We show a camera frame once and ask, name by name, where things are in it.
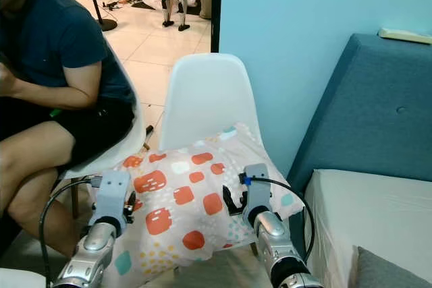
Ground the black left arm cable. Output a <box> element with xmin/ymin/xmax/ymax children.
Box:
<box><xmin>38</xmin><ymin>176</ymin><xmax>103</xmax><ymax>283</ymax></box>

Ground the grey fabric pillow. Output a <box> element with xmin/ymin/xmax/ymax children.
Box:
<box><xmin>354</xmin><ymin>246</ymin><xmax>432</xmax><ymax>288</ymax></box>

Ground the white flat power strip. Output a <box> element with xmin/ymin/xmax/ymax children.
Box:
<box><xmin>377</xmin><ymin>27</ymin><xmax>432</xmax><ymax>46</ymax></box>

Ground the white mattress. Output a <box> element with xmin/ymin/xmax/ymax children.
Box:
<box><xmin>303</xmin><ymin>168</ymin><xmax>432</xmax><ymax>288</ymax></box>

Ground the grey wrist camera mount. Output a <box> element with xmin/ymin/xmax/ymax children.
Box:
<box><xmin>96</xmin><ymin>170</ymin><xmax>133</xmax><ymax>221</ymax></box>
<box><xmin>240</xmin><ymin>163</ymin><xmax>273</xmax><ymax>211</ymax></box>

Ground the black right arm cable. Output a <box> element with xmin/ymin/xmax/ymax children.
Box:
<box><xmin>246</xmin><ymin>175</ymin><xmax>317</xmax><ymax>262</ymax></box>

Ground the black door frame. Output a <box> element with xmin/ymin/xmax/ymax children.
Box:
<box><xmin>210</xmin><ymin>0</ymin><xmax>223</xmax><ymax>55</ymax></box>

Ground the seated person in dark shirt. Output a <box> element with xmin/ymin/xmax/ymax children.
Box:
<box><xmin>0</xmin><ymin>0</ymin><xmax>136</xmax><ymax>256</ymax></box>

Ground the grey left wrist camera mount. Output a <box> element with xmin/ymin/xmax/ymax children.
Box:
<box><xmin>96</xmin><ymin>170</ymin><xmax>133</xmax><ymax>221</ymax></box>

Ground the white pillow with orange pattern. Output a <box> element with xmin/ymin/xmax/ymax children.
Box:
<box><xmin>88</xmin><ymin>123</ymin><xmax>306</xmax><ymax>279</ymax></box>

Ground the teal upholstered headboard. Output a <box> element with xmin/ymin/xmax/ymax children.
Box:
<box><xmin>286</xmin><ymin>32</ymin><xmax>432</xmax><ymax>188</ymax></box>

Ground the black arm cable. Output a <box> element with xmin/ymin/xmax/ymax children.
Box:
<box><xmin>38</xmin><ymin>176</ymin><xmax>103</xmax><ymax>283</ymax></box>
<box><xmin>246</xmin><ymin>175</ymin><xmax>317</xmax><ymax>262</ymax></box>

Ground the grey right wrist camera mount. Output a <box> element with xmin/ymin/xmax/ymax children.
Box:
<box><xmin>240</xmin><ymin>163</ymin><xmax>273</xmax><ymax>211</ymax></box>

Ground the white plastic chair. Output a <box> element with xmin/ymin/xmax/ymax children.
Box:
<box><xmin>158</xmin><ymin>53</ymin><xmax>265</xmax><ymax>256</ymax></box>
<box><xmin>57</xmin><ymin>37</ymin><xmax>148</xmax><ymax>220</ymax></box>

